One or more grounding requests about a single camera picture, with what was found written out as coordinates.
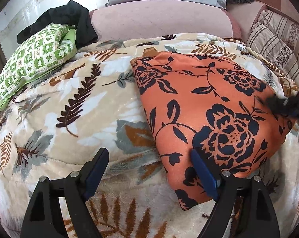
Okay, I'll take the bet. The orange black floral garment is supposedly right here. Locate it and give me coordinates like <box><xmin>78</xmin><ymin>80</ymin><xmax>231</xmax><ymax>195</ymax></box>
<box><xmin>131</xmin><ymin>52</ymin><xmax>294</xmax><ymax>211</ymax></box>

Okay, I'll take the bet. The beige leaf-pattern fleece blanket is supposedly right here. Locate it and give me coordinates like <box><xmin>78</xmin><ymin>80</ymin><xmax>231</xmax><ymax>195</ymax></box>
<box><xmin>0</xmin><ymin>33</ymin><xmax>299</xmax><ymax>237</ymax></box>

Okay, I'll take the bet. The striped beige pillow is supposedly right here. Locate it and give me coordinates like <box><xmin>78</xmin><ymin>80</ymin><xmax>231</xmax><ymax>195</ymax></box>
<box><xmin>247</xmin><ymin>9</ymin><xmax>299</xmax><ymax>85</ymax></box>

